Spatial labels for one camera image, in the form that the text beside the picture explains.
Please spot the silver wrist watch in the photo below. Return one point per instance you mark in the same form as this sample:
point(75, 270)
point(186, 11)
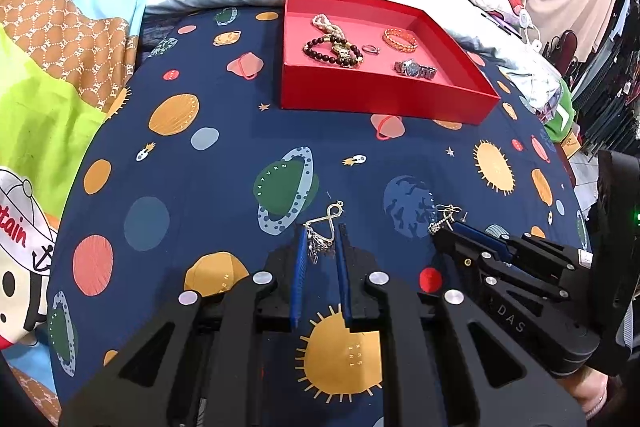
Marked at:
point(412, 67)

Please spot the row of hanging clothes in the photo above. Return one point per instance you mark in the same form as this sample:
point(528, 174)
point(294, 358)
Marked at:
point(615, 82)

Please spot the brown cardboard box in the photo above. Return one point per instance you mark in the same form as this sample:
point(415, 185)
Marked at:
point(570, 146)

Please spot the cartoon monkey print blanket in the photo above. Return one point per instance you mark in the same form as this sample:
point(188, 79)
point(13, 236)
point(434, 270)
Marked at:
point(50, 82)

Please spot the dark red chair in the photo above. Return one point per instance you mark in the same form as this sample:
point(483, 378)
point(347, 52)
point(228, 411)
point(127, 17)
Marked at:
point(567, 52)

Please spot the red cardboard box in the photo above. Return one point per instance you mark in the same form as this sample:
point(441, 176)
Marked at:
point(375, 99)

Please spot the person's right hand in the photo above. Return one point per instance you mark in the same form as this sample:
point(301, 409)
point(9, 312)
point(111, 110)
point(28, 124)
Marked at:
point(585, 394)

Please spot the green garment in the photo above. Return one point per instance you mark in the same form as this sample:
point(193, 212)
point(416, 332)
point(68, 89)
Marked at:
point(560, 117)

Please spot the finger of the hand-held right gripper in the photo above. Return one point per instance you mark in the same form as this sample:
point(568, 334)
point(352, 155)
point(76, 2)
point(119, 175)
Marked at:
point(482, 237)
point(462, 254)

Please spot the crumpled light grey quilt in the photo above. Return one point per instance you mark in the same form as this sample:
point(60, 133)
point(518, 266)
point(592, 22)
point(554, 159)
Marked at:
point(537, 84)

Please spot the silver dangling earring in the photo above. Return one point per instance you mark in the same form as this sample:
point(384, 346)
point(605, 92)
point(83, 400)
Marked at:
point(435, 224)

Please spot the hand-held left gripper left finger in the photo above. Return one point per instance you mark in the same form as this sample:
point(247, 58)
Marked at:
point(299, 277)

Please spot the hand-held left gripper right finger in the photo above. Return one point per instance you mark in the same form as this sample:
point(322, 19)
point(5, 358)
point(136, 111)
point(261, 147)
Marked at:
point(343, 272)

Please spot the navy planet print blanket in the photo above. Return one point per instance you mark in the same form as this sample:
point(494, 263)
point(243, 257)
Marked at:
point(200, 207)

